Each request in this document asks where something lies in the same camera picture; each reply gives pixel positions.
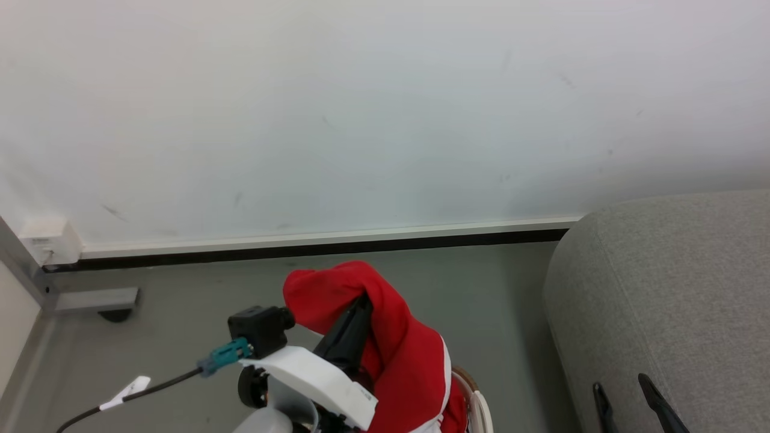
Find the white cable label tag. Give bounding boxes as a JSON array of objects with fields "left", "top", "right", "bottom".
[{"left": 99, "top": 376, "right": 152, "bottom": 411}]

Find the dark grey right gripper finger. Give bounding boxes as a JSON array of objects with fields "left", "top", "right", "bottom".
[
  {"left": 638, "top": 373, "right": 691, "bottom": 433},
  {"left": 592, "top": 381, "right": 620, "bottom": 433}
]

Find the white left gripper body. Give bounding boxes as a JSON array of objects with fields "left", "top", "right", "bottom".
[{"left": 239, "top": 345, "right": 379, "bottom": 431}]

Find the white and black baseboard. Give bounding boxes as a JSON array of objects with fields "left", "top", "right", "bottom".
[{"left": 43, "top": 215, "right": 585, "bottom": 274}]

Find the black cable with teal connector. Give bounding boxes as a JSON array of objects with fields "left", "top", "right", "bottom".
[{"left": 56, "top": 337, "right": 254, "bottom": 433}]

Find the white wall box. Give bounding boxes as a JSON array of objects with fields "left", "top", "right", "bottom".
[{"left": 19, "top": 217, "right": 84, "bottom": 266}]

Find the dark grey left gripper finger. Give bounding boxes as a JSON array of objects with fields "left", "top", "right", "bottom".
[
  {"left": 330, "top": 301, "right": 374, "bottom": 378},
  {"left": 313, "top": 294, "right": 369, "bottom": 361}
]

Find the red garment with white trim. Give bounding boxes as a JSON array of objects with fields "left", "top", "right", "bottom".
[{"left": 283, "top": 260, "right": 469, "bottom": 433}]

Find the grey fabric sofa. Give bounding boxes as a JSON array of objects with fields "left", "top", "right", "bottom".
[{"left": 543, "top": 189, "right": 770, "bottom": 433}]

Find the white laundry basket brown rim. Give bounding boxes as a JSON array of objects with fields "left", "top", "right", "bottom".
[{"left": 451, "top": 366, "right": 494, "bottom": 433}]

